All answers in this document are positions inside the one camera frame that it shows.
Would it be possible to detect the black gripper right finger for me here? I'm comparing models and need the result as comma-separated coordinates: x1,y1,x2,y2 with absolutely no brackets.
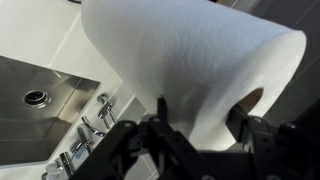
226,105,320,180

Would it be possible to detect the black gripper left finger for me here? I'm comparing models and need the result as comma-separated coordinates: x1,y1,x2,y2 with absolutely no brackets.
148,98,214,180

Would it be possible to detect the white paper towel roll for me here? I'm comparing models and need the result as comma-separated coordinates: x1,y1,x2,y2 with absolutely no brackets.
81,0,307,150

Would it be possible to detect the chrome sink faucet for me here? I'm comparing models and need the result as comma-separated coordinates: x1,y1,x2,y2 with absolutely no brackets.
70,116,106,158

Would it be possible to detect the chrome soap dispenser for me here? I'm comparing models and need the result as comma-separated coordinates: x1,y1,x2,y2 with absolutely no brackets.
41,152,75,180

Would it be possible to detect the stainless steel sink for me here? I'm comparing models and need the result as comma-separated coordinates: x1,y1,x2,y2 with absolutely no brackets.
0,56,100,166

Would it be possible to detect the chrome faucet lever handle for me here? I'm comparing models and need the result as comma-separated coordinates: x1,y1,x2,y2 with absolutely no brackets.
97,93,117,129

